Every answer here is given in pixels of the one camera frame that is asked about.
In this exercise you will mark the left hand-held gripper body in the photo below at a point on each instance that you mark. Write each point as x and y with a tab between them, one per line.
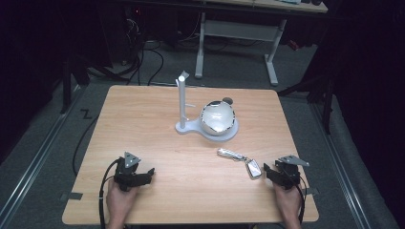
125	176

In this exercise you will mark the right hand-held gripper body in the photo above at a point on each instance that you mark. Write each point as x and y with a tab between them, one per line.
288	173

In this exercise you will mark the person's right hand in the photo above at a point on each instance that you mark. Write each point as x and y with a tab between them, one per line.
288	202

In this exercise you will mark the grey tape strip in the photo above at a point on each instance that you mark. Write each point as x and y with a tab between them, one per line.
312	191
72	196

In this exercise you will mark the white and silver bowl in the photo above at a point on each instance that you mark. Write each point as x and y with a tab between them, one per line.
217	117

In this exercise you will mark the white stand with pole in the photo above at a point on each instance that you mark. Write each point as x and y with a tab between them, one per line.
182	105

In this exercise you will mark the dark metal stand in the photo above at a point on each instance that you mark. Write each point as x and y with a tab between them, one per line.
67	86
326	105

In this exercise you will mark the small grey round disc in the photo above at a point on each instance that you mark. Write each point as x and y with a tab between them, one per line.
228	100

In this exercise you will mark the small red object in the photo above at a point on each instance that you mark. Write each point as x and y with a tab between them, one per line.
293	45

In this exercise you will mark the white-framed wooden desk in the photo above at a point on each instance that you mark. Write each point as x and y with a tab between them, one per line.
237	31

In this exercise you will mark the metal floor rail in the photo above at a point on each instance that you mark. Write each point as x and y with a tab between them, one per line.
35	165
342	168

